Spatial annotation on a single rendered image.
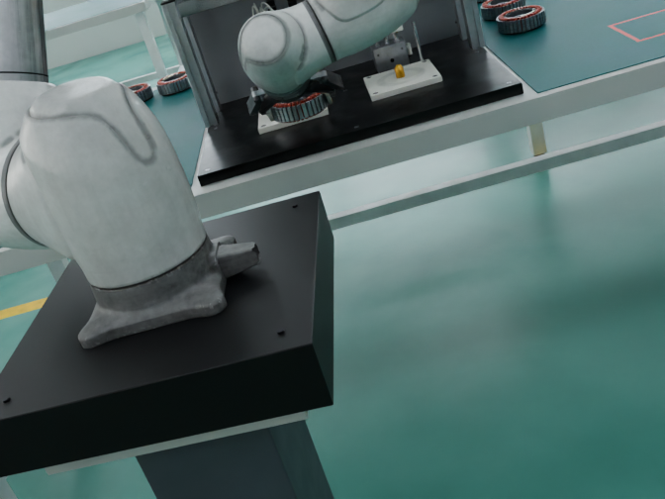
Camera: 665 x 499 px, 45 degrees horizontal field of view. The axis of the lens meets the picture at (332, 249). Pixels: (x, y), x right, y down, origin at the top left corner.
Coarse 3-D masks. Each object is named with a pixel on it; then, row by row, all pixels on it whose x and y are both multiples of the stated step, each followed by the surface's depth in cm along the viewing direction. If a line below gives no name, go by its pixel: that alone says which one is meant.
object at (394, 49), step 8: (392, 40) 181; (400, 40) 180; (376, 48) 179; (384, 48) 178; (392, 48) 179; (400, 48) 179; (376, 56) 179; (384, 56) 179; (392, 56) 179; (400, 56) 180; (408, 56) 180; (376, 64) 180; (384, 64) 180; (392, 64) 180
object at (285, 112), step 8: (304, 96) 157; (312, 96) 151; (320, 96) 151; (280, 104) 152; (288, 104) 150; (296, 104) 150; (304, 104) 150; (312, 104) 150; (320, 104) 151; (328, 104) 154; (272, 112) 153; (280, 112) 151; (288, 112) 150; (296, 112) 150; (304, 112) 150; (312, 112) 151; (320, 112) 153; (280, 120) 152; (288, 120) 151; (296, 120) 151
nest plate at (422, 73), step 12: (384, 72) 175; (408, 72) 170; (420, 72) 168; (432, 72) 166; (372, 84) 170; (384, 84) 168; (396, 84) 165; (408, 84) 163; (420, 84) 163; (372, 96) 163; (384, 96) 163
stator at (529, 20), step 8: (520, 8) 190; (528, 8) 189; (536, 8) 186; (504, 16) 189; (512, 16) 190; (520, 16) 188; (528, 16) 183; (536, 16) 183; (544, 16) 185; (504, 24) 185; (512, 24) 184; (520, 24) 183; (528, 24) 183; (536, 24) 183; (504, 32) 186; (512, 32) 185; (520, 32) 184
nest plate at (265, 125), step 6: (258, 114) 174; (318, 114) 164; (324, 114) 164; (258, 120) 170; (264, 120) 169; (300, 120) 164; (306, 120) 164; (258, 126) 166; (264, 126) 165; (270, 126) 164; (276, 126) 165; (282, 126) 165; (264, 132) 165
